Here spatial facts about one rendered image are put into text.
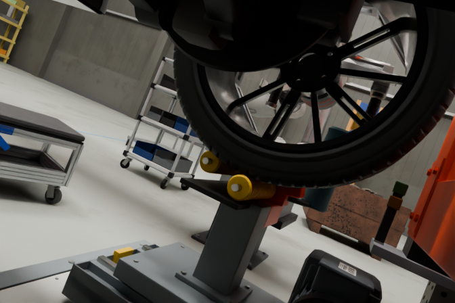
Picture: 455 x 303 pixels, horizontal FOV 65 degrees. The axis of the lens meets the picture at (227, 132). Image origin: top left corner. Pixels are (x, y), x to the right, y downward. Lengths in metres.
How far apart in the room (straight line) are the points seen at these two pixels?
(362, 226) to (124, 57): 9.40
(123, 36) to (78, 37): 1.77
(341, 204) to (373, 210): 0.31
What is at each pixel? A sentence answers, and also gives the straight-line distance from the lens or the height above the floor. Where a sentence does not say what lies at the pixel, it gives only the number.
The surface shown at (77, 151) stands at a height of 0.27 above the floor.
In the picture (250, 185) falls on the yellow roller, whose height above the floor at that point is 0.51.
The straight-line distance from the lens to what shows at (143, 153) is 3.07.
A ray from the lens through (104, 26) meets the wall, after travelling 12.71.
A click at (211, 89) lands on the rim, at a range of 0.88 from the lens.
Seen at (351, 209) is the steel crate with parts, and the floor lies 0.36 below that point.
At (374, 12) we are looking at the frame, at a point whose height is 1.08.
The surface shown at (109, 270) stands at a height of 0.17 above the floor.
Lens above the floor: 0.59
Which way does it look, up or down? level
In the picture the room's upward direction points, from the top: 22 degrees clockwise
